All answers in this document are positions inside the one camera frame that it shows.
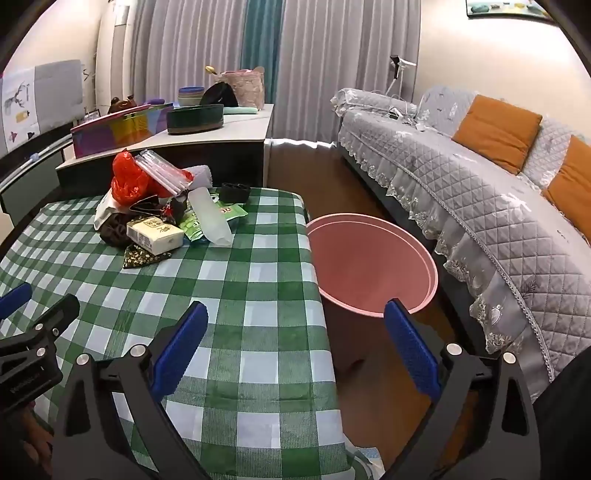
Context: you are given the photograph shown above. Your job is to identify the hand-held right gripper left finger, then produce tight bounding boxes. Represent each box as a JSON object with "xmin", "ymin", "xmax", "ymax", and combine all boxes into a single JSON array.
[{"xmin": 53, "ymin": 301, "xmax": 209, "ymax": 480}]

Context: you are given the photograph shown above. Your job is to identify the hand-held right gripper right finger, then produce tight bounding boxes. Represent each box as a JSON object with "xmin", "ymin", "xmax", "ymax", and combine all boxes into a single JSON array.
[{"xmin": 383, "ymin": 299, "xmax": 541, "ymax": 480}]

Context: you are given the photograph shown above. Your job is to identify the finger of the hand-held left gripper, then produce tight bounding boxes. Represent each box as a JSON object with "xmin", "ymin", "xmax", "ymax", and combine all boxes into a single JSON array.
[
  {"xmin": 0, "ymin": 282, "xmax": 33, "ymax": 324},
  {"xmin": 0, "ymin": 294, "xmax": 81, "ymax": 358}
]

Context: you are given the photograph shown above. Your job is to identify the brown cloth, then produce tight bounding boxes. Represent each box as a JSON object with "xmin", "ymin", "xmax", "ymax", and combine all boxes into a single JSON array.
[{"xmin": 99, "ymin": 210, "xmax": 134, "ymax": 250}]

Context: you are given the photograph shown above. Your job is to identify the green packet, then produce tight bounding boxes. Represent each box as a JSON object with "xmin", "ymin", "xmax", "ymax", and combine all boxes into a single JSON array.
[{"xmin": 178, "ymin": 203, "xmax": 247, "ymax": 241}]

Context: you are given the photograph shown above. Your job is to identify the red plastic bag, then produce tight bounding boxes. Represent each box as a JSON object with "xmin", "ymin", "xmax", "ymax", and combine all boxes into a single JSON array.
[{"xmin": 111, "ymin": 150, "xmax": 195, "ymax": 206}]

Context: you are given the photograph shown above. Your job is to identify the black plastic holder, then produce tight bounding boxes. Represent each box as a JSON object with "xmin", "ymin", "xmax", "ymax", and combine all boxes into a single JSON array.
[{"xmin": 221, "ymin": 182, "xmax": 251, "ymax": 204}]

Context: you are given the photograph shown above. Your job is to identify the clear plastic packaging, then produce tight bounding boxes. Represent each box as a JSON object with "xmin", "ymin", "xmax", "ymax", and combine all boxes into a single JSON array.
[{"xmin": 135, "ymin": 148, "xmax": 195, "ymax": 197}]

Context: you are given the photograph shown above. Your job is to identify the person's left hand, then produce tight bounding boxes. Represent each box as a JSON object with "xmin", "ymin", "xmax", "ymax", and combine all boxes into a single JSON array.
[{"xmin": 0, "ymin": 401, "xmax": 55, "ymax": 480}]

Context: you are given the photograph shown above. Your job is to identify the green checked tablecloth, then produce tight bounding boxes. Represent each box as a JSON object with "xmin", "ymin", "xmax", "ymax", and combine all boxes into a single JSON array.
[{"xmin": 0, "ymin": 187, "xmax": 384, "ymax": 480}]

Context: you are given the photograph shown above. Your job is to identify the dark floral cloth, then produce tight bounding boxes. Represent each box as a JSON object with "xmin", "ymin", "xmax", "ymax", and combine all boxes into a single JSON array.
[{"xmin": 122, "ymin": 244, "xmax": 174, "ymax": 269}]

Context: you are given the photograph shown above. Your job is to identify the dark low cabinet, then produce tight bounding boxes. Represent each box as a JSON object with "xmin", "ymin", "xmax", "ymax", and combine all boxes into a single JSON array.
[{"xmin": 0, "ymin": 122, "xmax": 77, "ymax": 217}]

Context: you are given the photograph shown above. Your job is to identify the cream tissue pack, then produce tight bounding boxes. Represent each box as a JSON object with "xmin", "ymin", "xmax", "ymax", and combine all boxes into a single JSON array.
[{"xmin": 126, "ymin": 217, "xmax": 185, "ymax": 256}]

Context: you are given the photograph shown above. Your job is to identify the white paper bag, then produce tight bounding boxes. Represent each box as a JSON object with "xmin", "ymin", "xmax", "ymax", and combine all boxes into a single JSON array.
[{"xmin": 95, "ymin": 189, "xmax": 121, "ymax": 229}]

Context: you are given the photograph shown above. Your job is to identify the white rod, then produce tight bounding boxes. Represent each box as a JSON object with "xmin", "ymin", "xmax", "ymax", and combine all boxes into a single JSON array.
[{"xmin": 0, "ymin": 138, "xmax": 77, "ymax": 190}]

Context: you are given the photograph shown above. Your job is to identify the black pink patterned packet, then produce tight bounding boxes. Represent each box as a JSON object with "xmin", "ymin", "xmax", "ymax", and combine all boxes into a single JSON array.
[{"xmin": 129, "ymin": 196, "xmax": 174, "ymax": 220}]

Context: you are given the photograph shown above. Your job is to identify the grey quilted sofa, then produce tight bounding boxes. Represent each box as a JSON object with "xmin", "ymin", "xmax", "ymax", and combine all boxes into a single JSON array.
[{"xmin": 330, "ymin": 85, "xmax": 591, "ymax": 402}]

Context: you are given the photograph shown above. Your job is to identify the person's dark clothing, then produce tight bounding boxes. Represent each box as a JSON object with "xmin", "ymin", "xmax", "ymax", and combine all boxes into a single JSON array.
[{"xmin": 531, "ymin": 344, "xmax": 591, "ymax": 480}]

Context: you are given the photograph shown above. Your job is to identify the colourful box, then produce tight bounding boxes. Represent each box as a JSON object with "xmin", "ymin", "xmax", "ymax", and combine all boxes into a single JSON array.
[{"xmin": 70, "ymin": 104, "xmax": 174, "ymax": 160}]

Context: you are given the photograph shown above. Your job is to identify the white-topped dark sideboard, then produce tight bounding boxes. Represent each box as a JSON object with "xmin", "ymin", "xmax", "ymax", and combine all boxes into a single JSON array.
[{"xmin": 55, "ymin": 104, "xmax": 275, "ymax": 195}]

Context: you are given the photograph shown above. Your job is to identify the brown figurine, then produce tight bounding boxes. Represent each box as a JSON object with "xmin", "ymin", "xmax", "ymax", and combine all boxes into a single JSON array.
[{"xmin": 108, "ymin": 95, "xmax": 138, "ymax": 115}]

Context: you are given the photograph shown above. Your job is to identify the orange cushion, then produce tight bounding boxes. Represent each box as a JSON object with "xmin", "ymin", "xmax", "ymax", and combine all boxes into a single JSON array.
[
  {"xmin": 542, "ymin": 135, "xmax": 591, "ymax": 232},
  {"xmin": 451, "ymin": 95, "xmax": 543, "ymax": 175}
]

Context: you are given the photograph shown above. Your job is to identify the green round box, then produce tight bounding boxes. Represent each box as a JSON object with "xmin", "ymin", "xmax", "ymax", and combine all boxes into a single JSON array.
[{"xmin": 166, "ymin": 104, "xmax": 225, "ymax": 136}]

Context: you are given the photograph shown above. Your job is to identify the grey quilted cushion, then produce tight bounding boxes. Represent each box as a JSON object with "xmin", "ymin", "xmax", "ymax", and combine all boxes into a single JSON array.
[
  {"xmin": 416, "ymin": 85, "xmax": 478, "ymax": 137},
  {"xmin": 519, "ymin": 117, "xmax": 585, "ymax": 190}
]

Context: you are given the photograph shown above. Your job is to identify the stack of bowls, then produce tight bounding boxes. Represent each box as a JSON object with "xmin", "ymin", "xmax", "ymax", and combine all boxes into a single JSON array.
[{"xmin": 177, "ymin": 86, "xmax": 206, "ymax": 108}]

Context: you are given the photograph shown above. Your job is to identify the black bag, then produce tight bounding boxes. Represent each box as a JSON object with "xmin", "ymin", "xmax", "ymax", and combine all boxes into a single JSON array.
[{"xmin": 199, "ymin": 82, "xmax": 238, "ymax": 108}]

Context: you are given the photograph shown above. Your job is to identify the pink lace basket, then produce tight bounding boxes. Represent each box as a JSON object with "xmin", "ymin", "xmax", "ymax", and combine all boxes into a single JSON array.
[{"xmin": 213, "ymin": 67, "xmax": 266, "ymax": 110}]

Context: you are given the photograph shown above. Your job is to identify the white desk lamp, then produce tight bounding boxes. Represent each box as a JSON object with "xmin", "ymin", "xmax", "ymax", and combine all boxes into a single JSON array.
[{"xmin": 383, "ymin": 54, "xmax": 419, "ymax": 100}]

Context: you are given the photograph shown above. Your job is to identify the grey curtain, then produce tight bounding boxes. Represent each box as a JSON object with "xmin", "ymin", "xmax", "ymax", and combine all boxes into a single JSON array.
[
  {"xmin": 272, "ymin": 0, "xmax": 422, "ymax": 141},
  {"xmin": 131, "ymin": 0, "xmax": 250, "ymax": 107}
]

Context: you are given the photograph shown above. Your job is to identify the teal curtain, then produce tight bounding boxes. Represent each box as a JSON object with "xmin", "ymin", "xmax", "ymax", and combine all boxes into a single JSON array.
[{"xmin": 240, "ymin": 0, "xmax": 283, "ymax": 109}]

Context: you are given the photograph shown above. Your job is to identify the wall poster with drawings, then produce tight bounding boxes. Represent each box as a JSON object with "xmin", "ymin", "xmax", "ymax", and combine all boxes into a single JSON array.
[{"xmin": 0, "ymin": 59, "xmax": 84, "ymax": 153}]

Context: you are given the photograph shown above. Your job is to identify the white cables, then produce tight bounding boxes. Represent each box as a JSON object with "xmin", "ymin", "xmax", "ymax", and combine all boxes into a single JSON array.
[{"xmin": 385, "ymin": 104, "xmax": 432, "ymax": 132}]

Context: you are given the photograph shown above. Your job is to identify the framed wall picture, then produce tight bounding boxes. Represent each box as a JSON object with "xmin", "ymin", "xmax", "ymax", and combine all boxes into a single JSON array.
[{"xmin": 465, "ymin": 0, "xmax": 552, "ymax": 21}]

